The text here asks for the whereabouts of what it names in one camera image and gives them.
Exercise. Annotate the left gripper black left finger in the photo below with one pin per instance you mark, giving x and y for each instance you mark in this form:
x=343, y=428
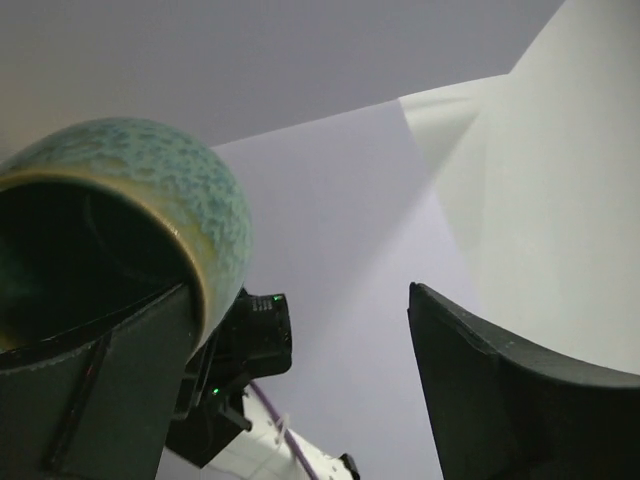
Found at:
x=96, y=402

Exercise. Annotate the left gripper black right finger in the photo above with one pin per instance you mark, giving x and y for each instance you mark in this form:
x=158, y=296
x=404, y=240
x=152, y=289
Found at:
x=503, y=407

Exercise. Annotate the dark green ceramic mug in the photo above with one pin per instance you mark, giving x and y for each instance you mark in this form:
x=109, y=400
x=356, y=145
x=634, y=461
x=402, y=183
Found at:
x=174, y=179

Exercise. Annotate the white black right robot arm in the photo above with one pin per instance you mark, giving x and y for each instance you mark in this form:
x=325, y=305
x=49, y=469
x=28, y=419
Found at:
x=223, y=420

